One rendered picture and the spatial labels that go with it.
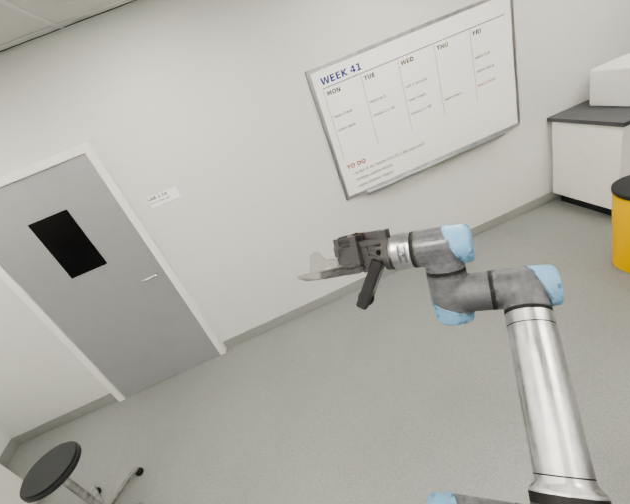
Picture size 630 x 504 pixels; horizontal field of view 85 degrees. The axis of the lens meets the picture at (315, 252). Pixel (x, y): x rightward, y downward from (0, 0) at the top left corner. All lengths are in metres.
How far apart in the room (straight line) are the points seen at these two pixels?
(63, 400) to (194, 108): 2.96
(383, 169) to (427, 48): 0.99
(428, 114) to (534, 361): 2.87
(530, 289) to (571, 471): 0.27
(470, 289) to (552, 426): 0.24
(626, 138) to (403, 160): 1.74
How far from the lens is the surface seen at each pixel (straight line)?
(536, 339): 0.67
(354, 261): 0.73
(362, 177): 3.16
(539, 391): 0.66
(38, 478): 2.91
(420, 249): 0.69
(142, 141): 2.97
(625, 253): 3.40
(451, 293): 0.71
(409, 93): 3.25
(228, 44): 2.92
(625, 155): 3.89
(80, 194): 3.12
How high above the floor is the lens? 2.11
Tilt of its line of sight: 27 degrees down
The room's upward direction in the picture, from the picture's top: 22 degrees counter-clockwise
